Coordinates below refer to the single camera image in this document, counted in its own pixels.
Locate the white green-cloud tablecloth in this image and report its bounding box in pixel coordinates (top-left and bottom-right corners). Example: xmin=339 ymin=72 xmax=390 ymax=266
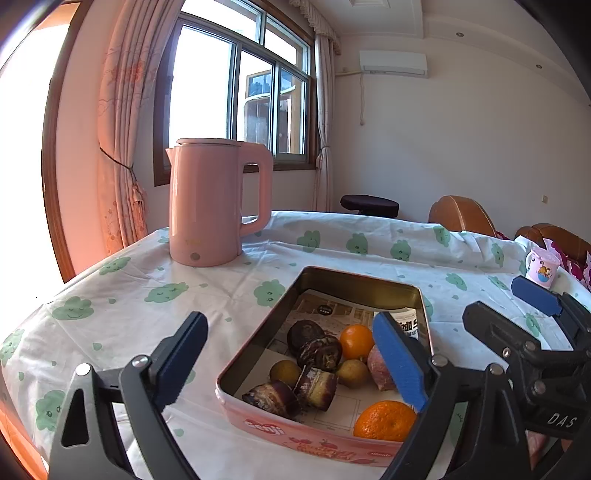
xmin=0 ymin=210 xmax=591 ymax=480

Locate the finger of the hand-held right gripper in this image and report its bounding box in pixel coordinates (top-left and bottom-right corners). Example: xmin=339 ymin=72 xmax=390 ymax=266
xmin=510 ymin=275 xmax=591 ymax=344
xmin=462 ymin=301 xmax=548 ymax=370

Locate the purple passion fruit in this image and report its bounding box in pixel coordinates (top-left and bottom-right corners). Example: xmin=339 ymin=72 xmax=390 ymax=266
xmin=367 ymin=344 xmax=399 ymax=392

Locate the brown leather sofa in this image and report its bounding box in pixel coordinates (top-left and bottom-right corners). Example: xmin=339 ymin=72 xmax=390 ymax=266
xmin=515 ymin=223 xmax=591 ymax=278

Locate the frilled curtain valance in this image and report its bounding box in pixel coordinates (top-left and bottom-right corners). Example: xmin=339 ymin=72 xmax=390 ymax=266
xmin=288 ymin=0 xmax=342 ymax=54

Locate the pink electric kettle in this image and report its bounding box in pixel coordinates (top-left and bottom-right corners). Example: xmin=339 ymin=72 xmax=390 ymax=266
xmin=165 ymin=137 xmax=274 ymax=267

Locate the smooth orange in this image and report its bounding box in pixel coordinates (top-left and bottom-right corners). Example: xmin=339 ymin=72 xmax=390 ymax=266
xmin=339 ymin=324 xmax=376 ymax=361

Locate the wide pink curtain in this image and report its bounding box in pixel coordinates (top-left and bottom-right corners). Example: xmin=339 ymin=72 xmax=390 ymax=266
xmin=95 ymin=0 xmax=185 ymax=259

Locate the wooden door frame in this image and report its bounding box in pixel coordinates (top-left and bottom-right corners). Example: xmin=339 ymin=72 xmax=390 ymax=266
xmin=41 ymin=0 xmax=93 ymax=283

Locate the person's right hand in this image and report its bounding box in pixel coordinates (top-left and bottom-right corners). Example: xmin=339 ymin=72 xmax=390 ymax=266
xmin=526 ymin=431 xmax=550 ymax=469

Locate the brown kiwi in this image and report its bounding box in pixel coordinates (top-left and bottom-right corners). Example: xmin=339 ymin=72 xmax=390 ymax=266
xmin=269 ymin=359 xmax=303 ymax=388

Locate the brown leather armchair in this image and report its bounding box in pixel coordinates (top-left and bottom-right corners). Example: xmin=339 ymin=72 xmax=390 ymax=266
xmin=428 ymin=195 xmax=497 ymax=238

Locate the bumpy orange mandarin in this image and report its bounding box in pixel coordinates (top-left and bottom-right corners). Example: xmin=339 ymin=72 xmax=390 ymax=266
xmin=353 ymin=400 xmax=417 ymax=442

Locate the white air conditioner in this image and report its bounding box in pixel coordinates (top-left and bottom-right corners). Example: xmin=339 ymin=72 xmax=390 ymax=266
xmin=359 ymin=51 xmax=428 ymax=76

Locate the floral cushion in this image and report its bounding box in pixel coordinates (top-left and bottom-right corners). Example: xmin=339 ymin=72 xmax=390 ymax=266
xmin=545 ymin=237 xmax=591 ymax=291

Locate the dark round stool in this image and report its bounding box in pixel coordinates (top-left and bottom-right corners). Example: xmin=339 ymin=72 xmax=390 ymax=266
xmin=340 ymin=195 xmax=400 ymax=217

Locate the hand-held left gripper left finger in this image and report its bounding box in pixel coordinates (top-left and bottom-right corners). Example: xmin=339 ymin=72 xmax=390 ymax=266
xmin=48 ymin=311 xmax=208 ymax=480

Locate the printed paper leaflet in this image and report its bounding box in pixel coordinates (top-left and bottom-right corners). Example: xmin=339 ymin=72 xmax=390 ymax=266
xmin=249 ymin=288 xmax=421 ymax=444

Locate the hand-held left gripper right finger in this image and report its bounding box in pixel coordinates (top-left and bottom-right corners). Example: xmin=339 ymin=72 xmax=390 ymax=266
xmin=372 ymin=311 xmax=527 ymax=480

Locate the pink cartoon cup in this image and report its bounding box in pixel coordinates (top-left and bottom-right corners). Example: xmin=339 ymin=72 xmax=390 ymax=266
xmin=525 ymin=247 xmax=561 ymax=289

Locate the pink metal tin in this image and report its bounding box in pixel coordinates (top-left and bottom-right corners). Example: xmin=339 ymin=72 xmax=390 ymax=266
xmin=215 ymin=266 xmax=435 ymax=468

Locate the narrow pink curtain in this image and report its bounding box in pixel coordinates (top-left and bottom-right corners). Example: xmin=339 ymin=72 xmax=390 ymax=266
xmin=314 ymin=32 xmax=339 ymax=213

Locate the air conditioner cord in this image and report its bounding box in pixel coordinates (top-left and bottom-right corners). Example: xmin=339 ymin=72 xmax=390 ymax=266
xmin=337 ymin=69 xmax=368 ymax=125

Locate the curtain tieback cord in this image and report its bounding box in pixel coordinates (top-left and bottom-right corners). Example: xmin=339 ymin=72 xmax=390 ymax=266
xmin=98 ymin=145 xmax=147 ymax=217

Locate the sliding glass window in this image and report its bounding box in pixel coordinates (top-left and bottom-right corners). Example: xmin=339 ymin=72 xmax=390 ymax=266
xmin=152 ymin=11 xmax=319 ymax=185

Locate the purple sugarcane piece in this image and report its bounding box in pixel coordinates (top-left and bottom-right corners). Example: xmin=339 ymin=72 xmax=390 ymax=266
xmin=294 ymin=366 xmax=339 ymax=411
xmin=242 ymin=380 xmax=303 ymax=421

